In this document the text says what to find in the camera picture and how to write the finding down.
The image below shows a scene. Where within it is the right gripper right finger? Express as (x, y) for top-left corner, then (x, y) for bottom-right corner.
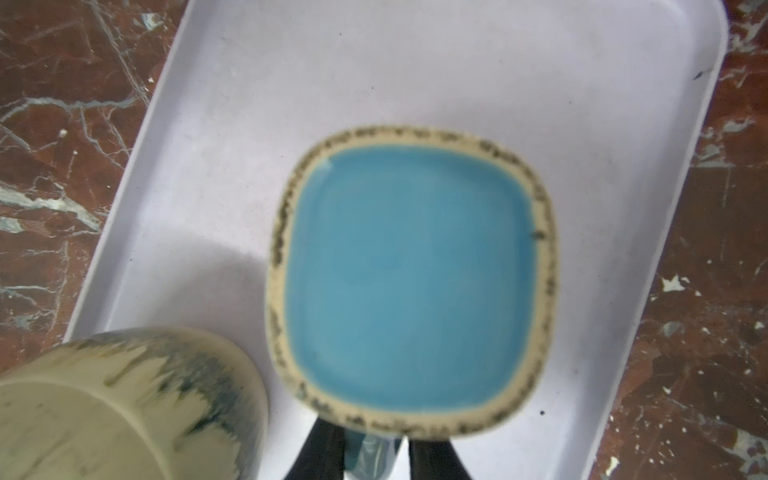
(408, 439), (471, 480)

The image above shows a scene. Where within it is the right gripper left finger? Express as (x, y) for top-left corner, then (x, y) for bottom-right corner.
(284, 418), (345, 480)

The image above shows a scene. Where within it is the blue mug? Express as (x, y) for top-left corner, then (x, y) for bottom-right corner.
(265, 125), (558, 479)

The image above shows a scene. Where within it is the cream teapot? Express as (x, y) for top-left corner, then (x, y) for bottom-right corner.
(1, 327), (269, 479)

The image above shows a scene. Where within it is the lavender plastic tray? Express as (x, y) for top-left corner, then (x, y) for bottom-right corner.
(67, 1), (728, 479)

